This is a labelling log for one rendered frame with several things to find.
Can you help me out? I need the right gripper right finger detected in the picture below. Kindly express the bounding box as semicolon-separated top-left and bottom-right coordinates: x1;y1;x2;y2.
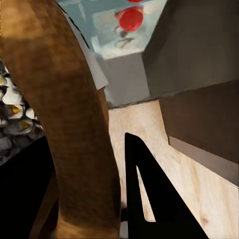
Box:
124;133;209;239

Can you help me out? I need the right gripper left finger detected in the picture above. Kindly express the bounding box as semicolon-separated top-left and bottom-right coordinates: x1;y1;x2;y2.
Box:
0;135;54;239

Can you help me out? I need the popcorn bag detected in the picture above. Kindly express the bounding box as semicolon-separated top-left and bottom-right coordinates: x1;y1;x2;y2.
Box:
0;0;122;239

